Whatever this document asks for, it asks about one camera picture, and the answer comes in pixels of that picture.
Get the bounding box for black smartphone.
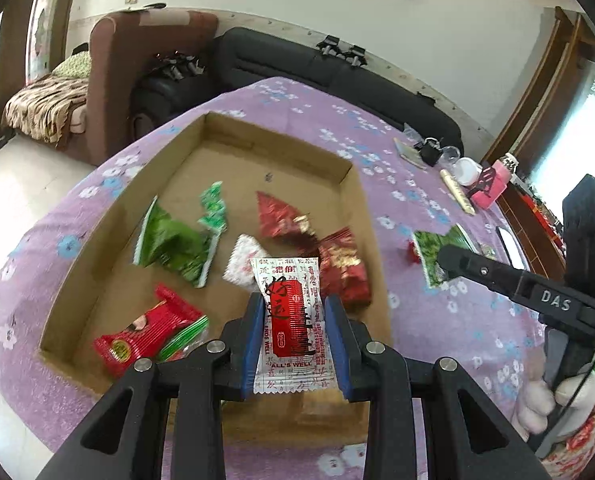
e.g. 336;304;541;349
496;226;529;269

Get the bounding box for black sofa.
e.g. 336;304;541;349
130;27;464;162

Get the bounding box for clear green-white snack packet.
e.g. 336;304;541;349
198;180;229;234

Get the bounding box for dark red snack packet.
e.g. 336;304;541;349
301;227;374;312
256;190;319;242

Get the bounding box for black round device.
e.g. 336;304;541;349
414;137;443;167

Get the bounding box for large green snack packet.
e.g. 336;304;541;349
133;195;219;289

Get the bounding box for brown armchair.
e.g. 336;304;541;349
86;9;219;167

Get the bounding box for olive wallet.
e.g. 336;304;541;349
393;137;427;167

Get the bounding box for cardboard box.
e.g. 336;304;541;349
38;112;394;447

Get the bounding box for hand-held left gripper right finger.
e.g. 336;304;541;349
325;294;548;480

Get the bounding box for patterned brown blanket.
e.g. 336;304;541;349
1;52;92;147

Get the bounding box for white round lid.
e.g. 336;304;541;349
452;157;483;187

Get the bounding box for red figure print snack packet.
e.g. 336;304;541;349
93;283;209;380

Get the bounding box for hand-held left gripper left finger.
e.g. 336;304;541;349
38;292;267;480

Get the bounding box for white patterned snack packet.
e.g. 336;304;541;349
222;233;272;292

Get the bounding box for green leaf print snack packet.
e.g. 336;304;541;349
411;224;479;289

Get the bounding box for black items on sofa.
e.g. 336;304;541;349
149;49;202;82

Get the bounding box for black gripper on sofa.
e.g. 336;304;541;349
342;45;369;68
316;35;344;57

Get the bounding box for white and red snack packet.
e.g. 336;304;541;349
250;256;339;397

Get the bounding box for black phone stand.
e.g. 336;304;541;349
471;162;499;197

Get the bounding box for black cable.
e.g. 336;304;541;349
534;350;595;459

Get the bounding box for cream tube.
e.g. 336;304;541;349
439;168;477;216

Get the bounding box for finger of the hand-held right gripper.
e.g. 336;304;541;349
436;245;585;331

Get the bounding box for person's right hand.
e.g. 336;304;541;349
516;372;595;441

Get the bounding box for bottle with pink knitted sleeve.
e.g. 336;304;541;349
470;152;519;211

